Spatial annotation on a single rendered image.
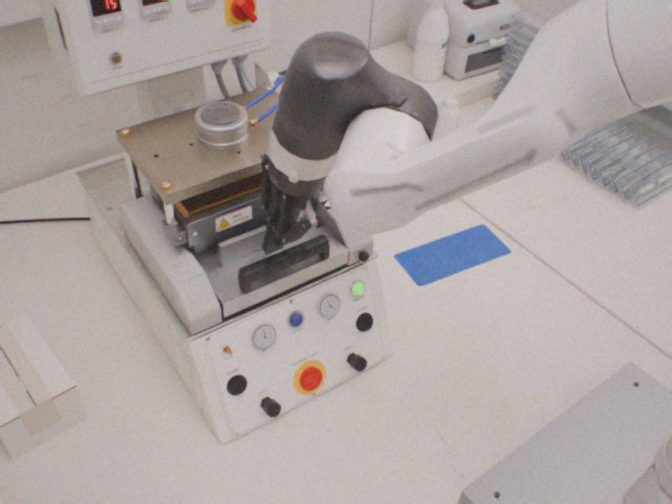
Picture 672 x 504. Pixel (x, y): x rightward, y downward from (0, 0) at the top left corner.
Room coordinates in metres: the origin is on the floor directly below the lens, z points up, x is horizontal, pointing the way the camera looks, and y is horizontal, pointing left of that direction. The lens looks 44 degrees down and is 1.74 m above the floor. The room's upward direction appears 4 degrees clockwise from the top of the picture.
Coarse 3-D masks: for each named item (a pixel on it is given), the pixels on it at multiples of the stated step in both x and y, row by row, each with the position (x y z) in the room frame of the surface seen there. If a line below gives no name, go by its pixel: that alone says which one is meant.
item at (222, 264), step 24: (144, 192) 0.92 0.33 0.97; (240, 240) 0.77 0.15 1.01; (336, 240) 0.83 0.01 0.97; (216, 264) 0.76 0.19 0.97; (240, 264) 0.76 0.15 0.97; (312, 264) 0.77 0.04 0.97; (336, 264) 0.80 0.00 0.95; (216, 288) 0.71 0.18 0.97; (264, 288) 0.72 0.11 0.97; (288, 288) 0.74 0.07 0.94
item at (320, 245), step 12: (312, 240) 0.78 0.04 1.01; (324, 240) 0.79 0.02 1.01; (288, 252) 0.75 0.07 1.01; (300, 252) 0.76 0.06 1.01; (312, 252) 0.77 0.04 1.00; (324, 252) 0.78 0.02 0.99; (252, 264) 0.72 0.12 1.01; (264, 264) 0.73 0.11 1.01; (276, 264) 0.73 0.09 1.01; (288, 264) 0.74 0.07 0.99; (240, 276) 0.71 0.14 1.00; (252, 276) 0.71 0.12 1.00; (264, 276) 0.72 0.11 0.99; (240, 288) 0.71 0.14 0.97
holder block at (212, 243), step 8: (152, 192) 0.90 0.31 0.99; (160, 200) 0.87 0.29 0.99; (256, 224) 0.84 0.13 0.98; (264, 224) 0.85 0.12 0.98; (232, 232) 0.81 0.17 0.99; (240, 232) 0.82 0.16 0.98; (208, 240) 0.79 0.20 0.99; (216, 240) 0.80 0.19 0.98; (192, 248) 0.78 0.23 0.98; (200, 248) 0.78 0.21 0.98; (208, 248) 0.79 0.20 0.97
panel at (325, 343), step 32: (320, 288) 0.77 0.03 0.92; (352, 288) 0.79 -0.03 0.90; (256, 320) 0.70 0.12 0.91; (288, 320) 0.72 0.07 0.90; (320, 320) 0.75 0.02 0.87; (352, 320) 0.77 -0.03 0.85; (224, 352) 0.65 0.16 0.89; (256, 352) 0.67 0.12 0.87; (288, 352) 0.70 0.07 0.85; (320, 352) 0.72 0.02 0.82; (352, 352) 0.74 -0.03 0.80; (384, 352) 0.77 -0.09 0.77; (224, 384) 0.63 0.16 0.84; (256, 384) 0.65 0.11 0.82; (288, 384) 0.67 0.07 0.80; (320, 384) 0.69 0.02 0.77; (256, 416) 0.62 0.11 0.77
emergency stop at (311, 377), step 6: (312, 366) 0.70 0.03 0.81; (306, 372) 0.69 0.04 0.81; (312, 372) 0.69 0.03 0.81; (318, 372) 0.69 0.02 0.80; (300, 378) 0.68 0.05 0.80; (306, 378) 0.68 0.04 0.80; (312, 378) 0.68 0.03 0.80; (318, 378) 0.69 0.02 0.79; (300, 384) 0.68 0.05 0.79; (306, 384) 0.67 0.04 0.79; (312, 384) 0.68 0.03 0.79; (318, 384) 0.68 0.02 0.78; (306, 390) 0.67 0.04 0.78
